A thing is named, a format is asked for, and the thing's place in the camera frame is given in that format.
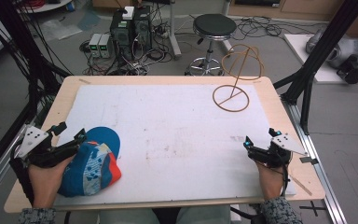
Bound grey and black machine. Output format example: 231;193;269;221
305;29;358;85

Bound person's legs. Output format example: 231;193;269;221
98;204;232;224

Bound person's right hand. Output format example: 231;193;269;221
255;161;285;202

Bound white platform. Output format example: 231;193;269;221
283;33;358;85

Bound black tape cross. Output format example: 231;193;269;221
298;200;328;217

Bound person's left hand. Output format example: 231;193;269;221
27;154;76;209

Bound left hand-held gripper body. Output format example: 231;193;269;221
13;124;81;169

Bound wooden wire hat stand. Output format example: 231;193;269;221
212;43;266;113

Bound black metal frame post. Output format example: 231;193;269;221
0;0;73;185
273;0;358;135

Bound tangle of black floor cables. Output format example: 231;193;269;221
232;15;318;42
78;36;175;77

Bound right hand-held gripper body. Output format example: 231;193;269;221
246;133;309;170

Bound white foam mat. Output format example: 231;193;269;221
53;83;296;207

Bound black computer tower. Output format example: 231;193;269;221
109;9;135;61
132;6;153;53

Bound blue and orange cap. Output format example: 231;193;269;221
57;125;122;198

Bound thin wooden stick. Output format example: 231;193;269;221
288;175;313;197

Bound black tape strip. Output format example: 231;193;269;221
298;156;320;165

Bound black round stool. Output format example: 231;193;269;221
185;13;238;77

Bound white box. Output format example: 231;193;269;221
121;6;135;21

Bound aluminium rail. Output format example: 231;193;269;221
282;96;350;224
0;124;32;209

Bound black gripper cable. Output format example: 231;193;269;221
8;148;35;207
280;163;291;198

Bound grey power supply unit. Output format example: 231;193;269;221
88;33;103;59
98;34;112;60

